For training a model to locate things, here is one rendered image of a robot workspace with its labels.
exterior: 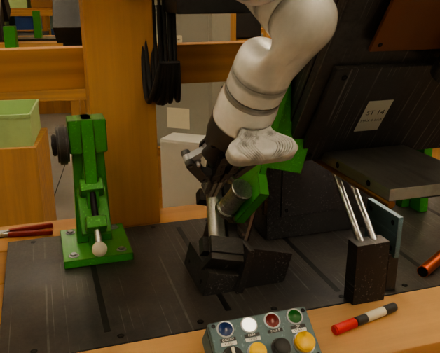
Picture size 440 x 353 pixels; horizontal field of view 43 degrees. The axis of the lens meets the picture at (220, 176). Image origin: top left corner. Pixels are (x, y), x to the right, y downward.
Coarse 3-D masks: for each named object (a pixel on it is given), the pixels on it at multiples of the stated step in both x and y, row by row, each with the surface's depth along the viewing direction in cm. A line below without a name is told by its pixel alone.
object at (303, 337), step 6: (300, 336) 78; (306, 336) 78; (312, 336) 78; (294, 342) 78; (300, 342) 77; (306, 342) 77; (312, 342) 77; (300, 348) 77; (306, 348) 77; (312, 348) 77
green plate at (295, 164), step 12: (288, 96) 90; (288, 108) 91; (276, 120) 89; (288, 120) 91; (288, 132) 92; (300, 144) 93; (300, 156) 94; (252, 168) 94; (264, 168) 91; (276, 168) 93; (288, 168) 94; (300, 168) 95
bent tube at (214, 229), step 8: (208, 200) 101; (216, 200) 101; (208, 208) 101; (208, 216) 100; (216, 216) 99; (208, 224) 99; (216, 224) 98; (224, 224) 100; (208, 232) 99; (216, 232) 97; (224, 232) 98
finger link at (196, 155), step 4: (204, 144) 73; (200, 148) 73; (192, 152) 73; (196, 152) 73; (200, 152) 73; (184, 156) 73; (188, 156) 73; (192, 156) 73; (196, 156) 73; (200, 156) 73; (184, 160) 73; (196, 160) 74; (200, 160) 74; (196, 164) 74
